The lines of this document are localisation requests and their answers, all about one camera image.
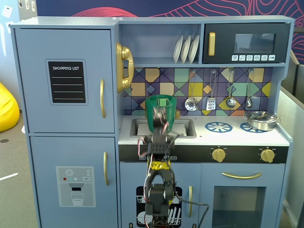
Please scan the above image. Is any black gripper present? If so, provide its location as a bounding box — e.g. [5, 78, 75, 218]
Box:
[152, 107, 170, 143]

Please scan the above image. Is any steel pot lid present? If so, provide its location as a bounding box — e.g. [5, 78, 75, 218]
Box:
[246, 111, 278, 121]

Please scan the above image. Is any grey toy sink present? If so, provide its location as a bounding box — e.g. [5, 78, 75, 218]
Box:
[130, 118, 197, 139]

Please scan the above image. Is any steel toy skimmer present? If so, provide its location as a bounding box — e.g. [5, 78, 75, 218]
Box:
[184, 69, 198, 112]

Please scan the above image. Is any steel toy spatula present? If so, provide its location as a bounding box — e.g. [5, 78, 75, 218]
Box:
[206, 68, 217, 111]

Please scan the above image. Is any gold toy telephone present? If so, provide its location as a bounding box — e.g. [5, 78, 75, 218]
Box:
[115, 42, 135, 94]

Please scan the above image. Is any blue dishwasher door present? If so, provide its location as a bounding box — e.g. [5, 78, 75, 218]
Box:
[119, 162, 201, 228]

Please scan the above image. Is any white toy plate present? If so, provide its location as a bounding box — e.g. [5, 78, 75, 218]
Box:
[172, 35, 184, 64]
[180, 35, 191, 64]
[188, 35, 200, 64]

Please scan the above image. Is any gold stove knob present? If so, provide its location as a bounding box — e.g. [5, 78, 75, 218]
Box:
[210, 147, 227, 163]
[259, 147, 276, 163]

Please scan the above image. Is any steel toy ladle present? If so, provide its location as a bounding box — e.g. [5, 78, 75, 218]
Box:
[225, 68, 236, 109]

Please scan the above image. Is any steel toy spoon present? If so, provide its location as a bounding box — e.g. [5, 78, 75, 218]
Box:
[245, 68, 254, 109]

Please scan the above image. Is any blue wooden toy kitchen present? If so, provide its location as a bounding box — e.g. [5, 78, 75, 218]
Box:
[9, 15, 295, 228]

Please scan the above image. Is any black toy microwave door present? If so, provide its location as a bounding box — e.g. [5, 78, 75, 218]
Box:
[203, 23, 291, 64]

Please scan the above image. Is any black shopping list board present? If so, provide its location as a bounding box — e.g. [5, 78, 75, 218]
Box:
[45, 59, 89, 105]

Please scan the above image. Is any small steel pot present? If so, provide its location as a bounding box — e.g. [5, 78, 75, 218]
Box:
[242, 111, 282, 131]

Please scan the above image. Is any blue fridge door with dispenser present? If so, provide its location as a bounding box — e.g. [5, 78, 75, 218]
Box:
[29, 136, 120, 228]

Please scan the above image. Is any blue fridge door with list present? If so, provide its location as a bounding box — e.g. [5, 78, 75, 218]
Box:
[14, 28, 115, 133]

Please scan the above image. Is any blue oven door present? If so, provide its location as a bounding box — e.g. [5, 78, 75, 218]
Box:
[200, 163, 286, 228]

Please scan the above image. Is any yellow bean bag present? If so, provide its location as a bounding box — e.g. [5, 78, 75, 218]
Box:
[0, 82, 20, 133]

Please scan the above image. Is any long gold fridge handle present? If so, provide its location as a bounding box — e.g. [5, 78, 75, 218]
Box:
[100, 79, 106, 119]

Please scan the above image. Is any short gold fridge handle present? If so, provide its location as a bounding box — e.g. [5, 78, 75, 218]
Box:
[103, 152, 110, 186]

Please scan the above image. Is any gold microwave handle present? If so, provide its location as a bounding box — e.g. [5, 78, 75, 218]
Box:
[208, 32, 216, 57]

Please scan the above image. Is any gold dishwasher handle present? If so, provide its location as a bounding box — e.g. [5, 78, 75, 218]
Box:
[188, 185, 193, 218]

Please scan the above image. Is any gold oven handle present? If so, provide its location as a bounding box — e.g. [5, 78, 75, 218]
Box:
[221, 172, 263, 180]

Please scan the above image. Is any black cable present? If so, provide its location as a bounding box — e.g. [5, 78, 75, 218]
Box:
[174, 198, 210, 228]

